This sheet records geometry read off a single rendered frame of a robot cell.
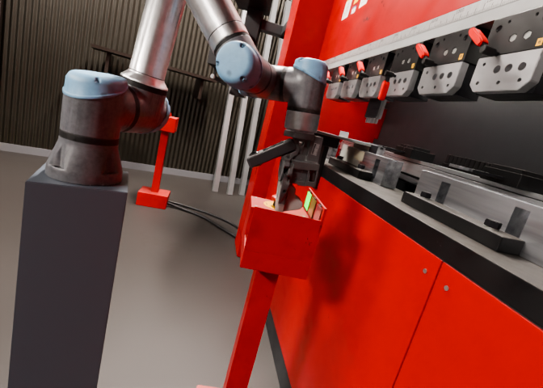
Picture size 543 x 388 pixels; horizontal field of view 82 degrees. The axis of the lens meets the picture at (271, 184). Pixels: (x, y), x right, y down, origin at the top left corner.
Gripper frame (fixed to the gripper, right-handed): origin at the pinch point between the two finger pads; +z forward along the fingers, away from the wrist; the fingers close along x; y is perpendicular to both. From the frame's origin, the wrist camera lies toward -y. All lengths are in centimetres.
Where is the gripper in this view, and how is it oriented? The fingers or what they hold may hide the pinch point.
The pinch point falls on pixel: (276, 214)
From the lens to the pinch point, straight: 74.5
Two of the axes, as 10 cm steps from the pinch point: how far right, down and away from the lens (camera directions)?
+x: -0.7, -2.3, 9.7
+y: 9.9, 1.4, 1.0
